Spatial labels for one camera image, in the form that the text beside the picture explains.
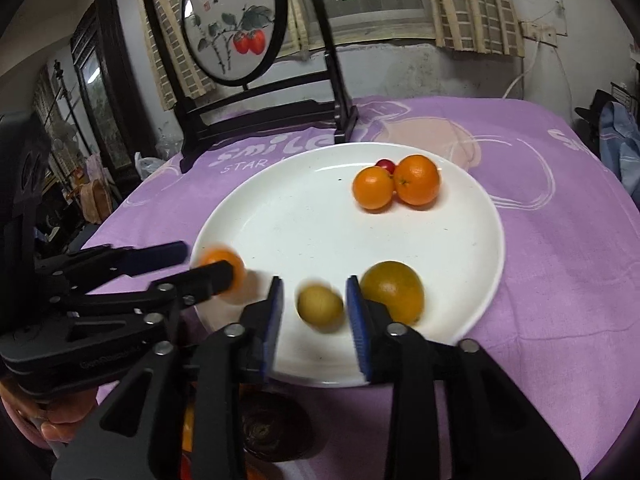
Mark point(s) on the person's left hand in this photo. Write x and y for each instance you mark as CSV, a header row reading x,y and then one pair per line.
x,y
55,415

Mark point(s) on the blue cloth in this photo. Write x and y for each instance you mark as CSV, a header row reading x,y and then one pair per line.
x,y
622,135

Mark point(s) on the white round plate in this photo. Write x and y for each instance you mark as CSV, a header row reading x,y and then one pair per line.
x,y
300,220

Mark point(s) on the small yellow-green fruit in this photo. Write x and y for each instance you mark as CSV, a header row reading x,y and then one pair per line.
x,y
320,308

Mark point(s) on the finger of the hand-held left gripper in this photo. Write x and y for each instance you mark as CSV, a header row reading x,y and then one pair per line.
x,y
155,255
205,280

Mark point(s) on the white plastic bag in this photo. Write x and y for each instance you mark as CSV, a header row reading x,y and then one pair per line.
x,y
149,166

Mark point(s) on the woven basket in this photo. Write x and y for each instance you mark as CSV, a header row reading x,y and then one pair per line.
x,y
94,200

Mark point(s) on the purple printed tablecloth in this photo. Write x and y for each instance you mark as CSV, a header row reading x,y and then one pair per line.
x,y
550,260

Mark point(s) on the small orange tangerine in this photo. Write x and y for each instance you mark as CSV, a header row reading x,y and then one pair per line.
x,y
227,261

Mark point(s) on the red cherry tomato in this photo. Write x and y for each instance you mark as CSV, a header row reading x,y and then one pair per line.
x,y
385,164

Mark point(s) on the round painted screen black stand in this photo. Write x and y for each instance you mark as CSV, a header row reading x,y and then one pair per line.
x,y
225,10

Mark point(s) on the dark brown bowl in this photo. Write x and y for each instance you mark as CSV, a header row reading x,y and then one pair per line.
x,y
275,425

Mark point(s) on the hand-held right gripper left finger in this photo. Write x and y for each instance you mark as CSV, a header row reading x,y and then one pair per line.
x,y
272,325

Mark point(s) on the dark wooden cabinet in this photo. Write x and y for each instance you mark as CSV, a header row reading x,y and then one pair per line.
x,y
112,85

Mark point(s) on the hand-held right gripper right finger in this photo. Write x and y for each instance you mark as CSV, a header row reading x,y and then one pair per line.
x,y
358,330

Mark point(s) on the white wall outlet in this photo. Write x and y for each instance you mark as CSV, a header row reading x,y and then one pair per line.
x,y
539,32

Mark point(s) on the large greenish orange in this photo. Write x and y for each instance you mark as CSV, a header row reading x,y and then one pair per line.
x,y
395,291

